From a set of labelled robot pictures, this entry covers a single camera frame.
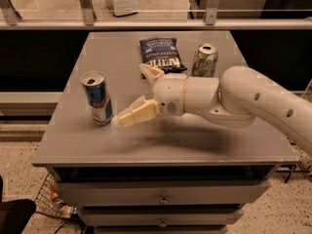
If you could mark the blue silver redbull can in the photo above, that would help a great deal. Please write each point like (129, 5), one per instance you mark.
(98, 96)

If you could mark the lower grey drawer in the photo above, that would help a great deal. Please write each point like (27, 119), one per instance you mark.
(160, 217)

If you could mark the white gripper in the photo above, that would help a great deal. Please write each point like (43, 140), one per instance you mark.
(170, 93)

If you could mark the upper grey drawer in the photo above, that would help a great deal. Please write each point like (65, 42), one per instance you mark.
(162, 193)

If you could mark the blue kettle chips bag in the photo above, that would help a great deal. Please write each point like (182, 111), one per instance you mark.
(162, 52)

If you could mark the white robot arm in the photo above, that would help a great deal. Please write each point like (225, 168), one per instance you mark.
(233, 100)

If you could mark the grey drawer cabinet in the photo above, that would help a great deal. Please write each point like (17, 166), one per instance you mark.
(168, 148)

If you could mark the black chair corner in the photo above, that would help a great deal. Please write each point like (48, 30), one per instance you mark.
(14, 215)

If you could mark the wire mesh basket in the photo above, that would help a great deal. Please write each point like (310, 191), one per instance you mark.
(49, 203)

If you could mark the grey drawer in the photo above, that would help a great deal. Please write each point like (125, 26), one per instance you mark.
(162, 193)
(160, 217)

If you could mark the green white 7up can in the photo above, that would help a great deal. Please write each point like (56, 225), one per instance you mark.
(205, 60)

